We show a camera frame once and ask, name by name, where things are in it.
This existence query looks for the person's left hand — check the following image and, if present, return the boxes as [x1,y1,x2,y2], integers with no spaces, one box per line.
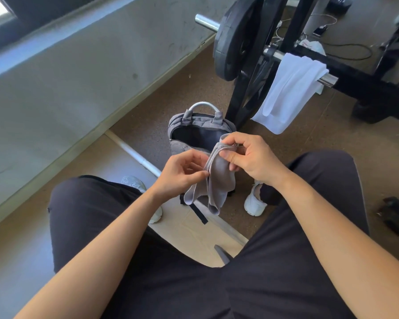
[151,151,210,204]

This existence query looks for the person's right hand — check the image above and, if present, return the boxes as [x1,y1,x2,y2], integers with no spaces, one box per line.
[219,132,292,188]

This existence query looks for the grey sock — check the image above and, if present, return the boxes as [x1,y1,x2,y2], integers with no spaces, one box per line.
[183,159,211,206]
[206,134,237,216]

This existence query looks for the person's right forearm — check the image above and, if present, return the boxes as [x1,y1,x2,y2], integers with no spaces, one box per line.
[269,163,399,319]

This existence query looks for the person's left forearm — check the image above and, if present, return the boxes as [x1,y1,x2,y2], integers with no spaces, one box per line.
[15,187,180,319]

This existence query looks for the grey backpack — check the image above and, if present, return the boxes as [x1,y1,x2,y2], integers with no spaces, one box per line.
[168,102,237,226]

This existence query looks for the white sneaker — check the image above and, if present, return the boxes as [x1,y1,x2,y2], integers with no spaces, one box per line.
[121,175,163,225]
[243,182,268,216]

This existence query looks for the white towel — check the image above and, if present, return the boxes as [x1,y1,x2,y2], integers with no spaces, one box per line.
[251,53,330,135]

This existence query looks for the black trousers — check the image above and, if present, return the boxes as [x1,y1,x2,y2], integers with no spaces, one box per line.
[47,150,370,319]

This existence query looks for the black weight plate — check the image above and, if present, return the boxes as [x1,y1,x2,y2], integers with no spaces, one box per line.
[212,0,274,82]

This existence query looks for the silver barbell bar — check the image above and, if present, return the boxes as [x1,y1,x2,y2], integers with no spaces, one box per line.
[195,14,338,89]

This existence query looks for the white crumpled cloth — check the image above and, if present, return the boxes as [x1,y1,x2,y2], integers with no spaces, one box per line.
[299,39,327,57]

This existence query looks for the black dumbbell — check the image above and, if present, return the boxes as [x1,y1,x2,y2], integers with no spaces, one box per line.
[376,195,399,237]

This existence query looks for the black round object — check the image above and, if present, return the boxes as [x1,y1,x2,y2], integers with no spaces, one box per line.
[329,0,353,12]

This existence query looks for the black exercise machine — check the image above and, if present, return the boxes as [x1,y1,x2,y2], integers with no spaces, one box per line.
[351,16,399,124]

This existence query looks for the black metal rack frame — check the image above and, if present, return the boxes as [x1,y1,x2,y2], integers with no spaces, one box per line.
[225,0,399,130]

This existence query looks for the black cable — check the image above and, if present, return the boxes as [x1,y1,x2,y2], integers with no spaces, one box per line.
[319,42,374,62]

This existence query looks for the white cable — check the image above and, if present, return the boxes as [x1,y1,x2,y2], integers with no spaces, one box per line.
[275,13,338,44]

